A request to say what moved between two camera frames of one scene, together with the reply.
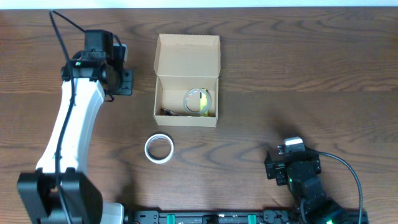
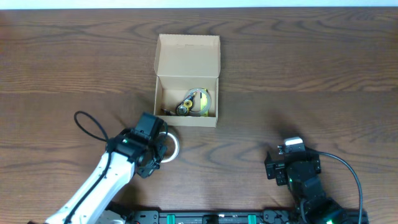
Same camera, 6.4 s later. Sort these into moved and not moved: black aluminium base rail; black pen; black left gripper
Moved: black left gripper
Not moved: black aluminium base rail; black pen
